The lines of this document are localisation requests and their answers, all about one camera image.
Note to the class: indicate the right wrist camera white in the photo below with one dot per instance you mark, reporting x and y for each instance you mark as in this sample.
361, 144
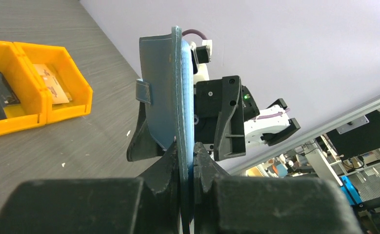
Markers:
201, 54

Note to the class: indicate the yellow three-compartment bin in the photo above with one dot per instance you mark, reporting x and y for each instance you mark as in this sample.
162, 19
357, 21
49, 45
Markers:
36, 108

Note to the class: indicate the blue card holder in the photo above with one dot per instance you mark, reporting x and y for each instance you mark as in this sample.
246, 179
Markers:
166, 89

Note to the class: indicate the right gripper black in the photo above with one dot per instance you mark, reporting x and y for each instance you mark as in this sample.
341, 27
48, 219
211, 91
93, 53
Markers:
219, 122

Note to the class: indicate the blue plastic bin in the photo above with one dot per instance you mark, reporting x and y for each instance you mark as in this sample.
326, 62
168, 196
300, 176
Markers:
351, 192

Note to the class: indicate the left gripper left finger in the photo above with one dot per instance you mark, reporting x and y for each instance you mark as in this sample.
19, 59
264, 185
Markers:
147, 204

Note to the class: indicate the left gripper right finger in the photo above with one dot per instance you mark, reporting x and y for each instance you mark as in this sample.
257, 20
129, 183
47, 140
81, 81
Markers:
226, 204

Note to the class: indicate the tan cards stack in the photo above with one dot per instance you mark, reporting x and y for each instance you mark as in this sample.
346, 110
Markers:
52, 84

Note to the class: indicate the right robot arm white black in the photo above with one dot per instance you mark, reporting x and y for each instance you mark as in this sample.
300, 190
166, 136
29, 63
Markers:
270, 126

